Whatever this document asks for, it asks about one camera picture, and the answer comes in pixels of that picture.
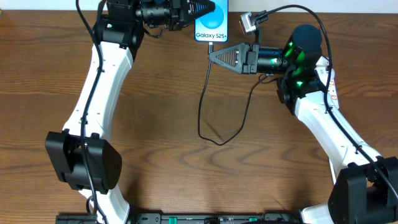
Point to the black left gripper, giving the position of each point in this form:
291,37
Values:
176,14

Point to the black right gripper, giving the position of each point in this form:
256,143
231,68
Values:
249,58

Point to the blue Galaxy smartphone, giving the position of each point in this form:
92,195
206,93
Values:
213,27

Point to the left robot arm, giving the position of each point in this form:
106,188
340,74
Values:
81,153

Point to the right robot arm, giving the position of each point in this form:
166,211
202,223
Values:
365,183

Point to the white power strip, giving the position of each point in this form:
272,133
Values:
322,70

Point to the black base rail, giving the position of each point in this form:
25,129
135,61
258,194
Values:
157,218

